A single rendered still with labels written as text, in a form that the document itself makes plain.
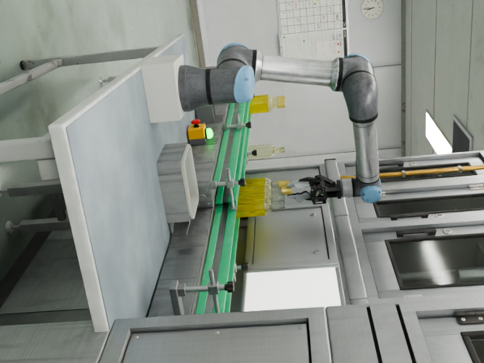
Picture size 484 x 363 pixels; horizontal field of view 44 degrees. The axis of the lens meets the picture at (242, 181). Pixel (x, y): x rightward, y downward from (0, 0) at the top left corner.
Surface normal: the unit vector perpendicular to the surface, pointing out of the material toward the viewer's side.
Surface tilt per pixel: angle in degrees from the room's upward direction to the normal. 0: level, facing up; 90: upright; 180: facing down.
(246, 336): 90
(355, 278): 90
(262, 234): 90
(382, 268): 90
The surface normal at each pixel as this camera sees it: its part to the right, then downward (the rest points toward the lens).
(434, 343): -0.11, -0.90
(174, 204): -0.05, 0.44
